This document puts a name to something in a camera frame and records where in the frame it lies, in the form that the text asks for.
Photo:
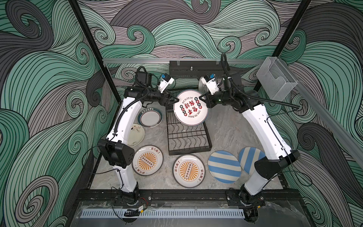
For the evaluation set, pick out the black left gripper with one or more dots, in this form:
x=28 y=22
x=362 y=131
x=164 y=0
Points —
x=166 y=100

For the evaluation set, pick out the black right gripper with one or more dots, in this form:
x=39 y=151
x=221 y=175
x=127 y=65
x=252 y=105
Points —
x=209 y=100

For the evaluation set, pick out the white plate red characters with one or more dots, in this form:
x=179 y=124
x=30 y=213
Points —
x=190 y=110

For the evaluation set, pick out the black wire dish rack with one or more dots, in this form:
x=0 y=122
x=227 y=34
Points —
x=183 y=139

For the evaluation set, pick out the orange sunburst plate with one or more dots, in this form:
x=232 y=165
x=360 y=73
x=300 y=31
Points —
x=189 y=171
x=147 y=160

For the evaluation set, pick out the blue striped plate large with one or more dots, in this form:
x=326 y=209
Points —
x=224 y=166

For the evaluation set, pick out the white plate green flower outline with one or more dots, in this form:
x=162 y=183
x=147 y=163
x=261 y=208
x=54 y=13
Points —
x=202 y=88

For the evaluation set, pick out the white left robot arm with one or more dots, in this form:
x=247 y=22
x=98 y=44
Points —
x=114 y=148

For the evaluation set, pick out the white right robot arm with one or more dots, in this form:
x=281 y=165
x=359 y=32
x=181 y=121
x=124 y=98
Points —
x=278 y=154

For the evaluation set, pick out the green-rimmed white plate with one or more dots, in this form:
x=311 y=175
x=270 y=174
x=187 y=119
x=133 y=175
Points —
x=150 y=117

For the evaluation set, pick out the cream plate black drawing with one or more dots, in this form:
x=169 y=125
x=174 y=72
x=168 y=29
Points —
x=136 y=135

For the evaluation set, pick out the blue striped plate right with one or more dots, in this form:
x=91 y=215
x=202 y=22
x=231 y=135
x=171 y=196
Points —
x=248 y=156

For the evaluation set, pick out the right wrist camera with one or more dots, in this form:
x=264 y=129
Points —
x=212 y=84

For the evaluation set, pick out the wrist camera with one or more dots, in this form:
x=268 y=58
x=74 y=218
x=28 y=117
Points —
x=165 y=80
x=212 y=84

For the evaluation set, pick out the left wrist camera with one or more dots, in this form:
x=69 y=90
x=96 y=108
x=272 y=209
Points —
x=165 y=80

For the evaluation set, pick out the black wall-mounted tray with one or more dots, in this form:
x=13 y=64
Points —
x=194 y=69

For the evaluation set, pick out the clear acrylic wall box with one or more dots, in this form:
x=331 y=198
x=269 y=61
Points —
x=276 y=78

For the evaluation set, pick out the aluminium rail back wall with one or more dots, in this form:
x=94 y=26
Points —
x=178 y=60

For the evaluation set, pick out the aluminium rail wall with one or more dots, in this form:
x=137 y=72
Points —
x=333 y=103
x=178 y=60

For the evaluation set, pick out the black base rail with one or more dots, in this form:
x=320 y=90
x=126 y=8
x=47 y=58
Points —
x=232 y=197

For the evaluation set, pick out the aluminium rail right wall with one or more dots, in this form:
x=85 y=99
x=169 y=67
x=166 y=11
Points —
x=333 y=103

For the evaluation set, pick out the white slotted cable duct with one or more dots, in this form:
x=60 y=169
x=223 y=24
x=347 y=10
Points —
x=165 y=213

